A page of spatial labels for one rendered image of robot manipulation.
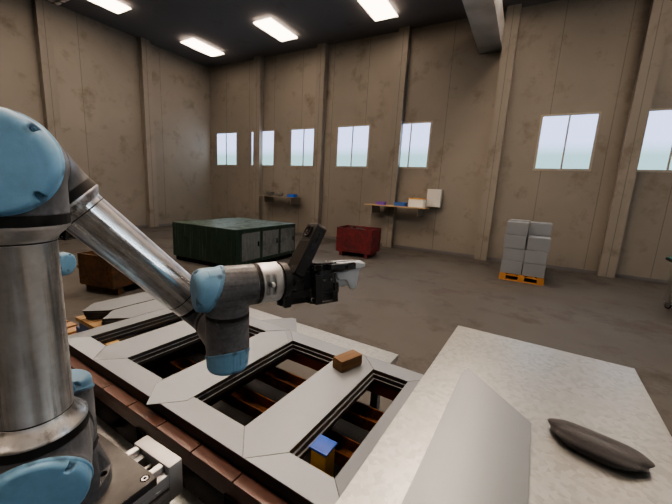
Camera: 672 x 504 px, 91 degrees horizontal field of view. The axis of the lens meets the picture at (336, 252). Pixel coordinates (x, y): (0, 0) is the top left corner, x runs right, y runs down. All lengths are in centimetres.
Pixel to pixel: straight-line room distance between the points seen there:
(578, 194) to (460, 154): 290
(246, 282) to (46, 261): 26
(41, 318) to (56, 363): 7
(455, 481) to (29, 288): 76
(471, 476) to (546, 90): 953
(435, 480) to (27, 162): 80
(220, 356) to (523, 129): 949
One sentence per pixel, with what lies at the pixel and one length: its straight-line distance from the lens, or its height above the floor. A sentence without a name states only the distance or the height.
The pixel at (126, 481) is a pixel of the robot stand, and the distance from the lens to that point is 88.
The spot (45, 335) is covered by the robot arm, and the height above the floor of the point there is 141.
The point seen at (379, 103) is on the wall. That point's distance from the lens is 1083.
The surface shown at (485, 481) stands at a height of 107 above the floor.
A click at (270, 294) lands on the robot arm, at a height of 142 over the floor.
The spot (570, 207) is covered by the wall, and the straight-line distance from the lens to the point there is 968.
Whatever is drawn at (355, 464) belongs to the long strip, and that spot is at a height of 87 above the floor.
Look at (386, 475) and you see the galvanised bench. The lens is 82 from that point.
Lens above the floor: 161
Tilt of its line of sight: 11 degrees down
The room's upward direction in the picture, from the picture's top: 3 degrees clockwise
